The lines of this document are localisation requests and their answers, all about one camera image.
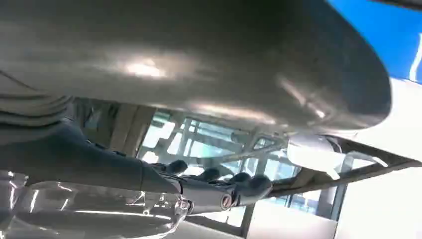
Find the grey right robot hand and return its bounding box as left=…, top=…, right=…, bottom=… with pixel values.
left=0, top=0, right=392, bottom=216

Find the blue board with white print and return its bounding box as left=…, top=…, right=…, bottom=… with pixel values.
left=326, top=0, right=422, bottom=84

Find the clear glossy plastic sheet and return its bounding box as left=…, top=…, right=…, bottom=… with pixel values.
left=0, top=171, right=190, bottom=239

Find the beige post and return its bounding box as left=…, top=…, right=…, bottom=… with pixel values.
left=108, top=103, right=156, bottom=158

